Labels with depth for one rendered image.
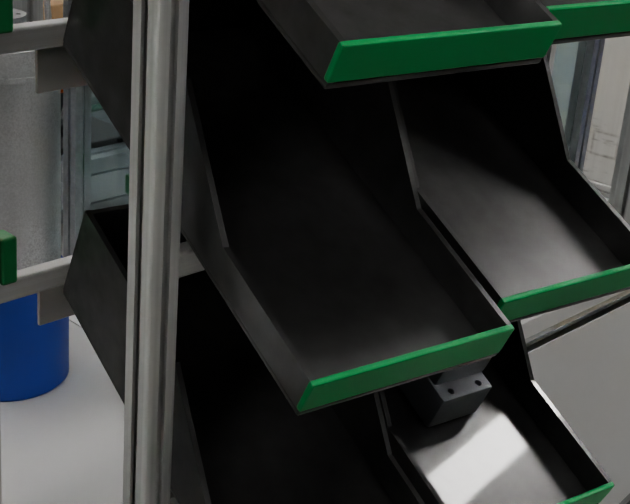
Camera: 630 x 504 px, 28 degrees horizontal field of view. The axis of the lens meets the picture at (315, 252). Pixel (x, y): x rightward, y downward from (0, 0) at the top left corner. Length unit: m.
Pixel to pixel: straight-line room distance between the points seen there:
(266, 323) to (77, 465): 0.87
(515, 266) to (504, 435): 0.16
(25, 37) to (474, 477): 0.39
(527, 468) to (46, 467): 0.73
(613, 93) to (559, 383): 2.85
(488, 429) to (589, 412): 1.33
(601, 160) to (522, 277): 4.14
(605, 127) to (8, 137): 3.61
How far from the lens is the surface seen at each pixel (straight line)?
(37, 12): 1.84
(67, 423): 1.53
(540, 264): 0.76
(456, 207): 0.77
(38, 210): 1.49
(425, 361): 0.63
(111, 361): 0.77
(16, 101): 1.44
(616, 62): 4.79
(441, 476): 0.82
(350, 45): 0.53
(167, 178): 0.63
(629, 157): 2.15
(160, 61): 0.60
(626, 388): 2.27
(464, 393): 0.83
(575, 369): 2.08
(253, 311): 0.61
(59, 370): 1.60
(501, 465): 0.85
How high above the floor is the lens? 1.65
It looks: 23 degrees down
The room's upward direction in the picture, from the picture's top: 5 degrees clockwise
